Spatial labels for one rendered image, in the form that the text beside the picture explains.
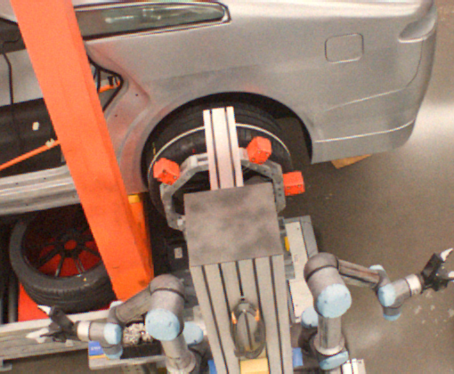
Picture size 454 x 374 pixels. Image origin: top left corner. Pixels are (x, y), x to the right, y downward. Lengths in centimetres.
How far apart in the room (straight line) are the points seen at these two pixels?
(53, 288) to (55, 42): 175
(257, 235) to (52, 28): 96
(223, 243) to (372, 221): 262
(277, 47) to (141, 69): 57
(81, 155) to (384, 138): 159
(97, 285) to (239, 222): 195
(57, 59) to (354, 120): 165
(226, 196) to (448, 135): 307
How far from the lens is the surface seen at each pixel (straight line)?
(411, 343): 448
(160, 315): 291
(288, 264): 454
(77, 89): 294
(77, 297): 428
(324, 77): 377
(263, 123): 389
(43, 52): 283
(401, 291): 316
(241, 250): 232
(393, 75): 385
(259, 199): 241
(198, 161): 375
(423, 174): 512
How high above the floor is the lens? 392
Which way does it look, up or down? 51 degrees down
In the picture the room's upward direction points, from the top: 10 degrees counter-clockwise
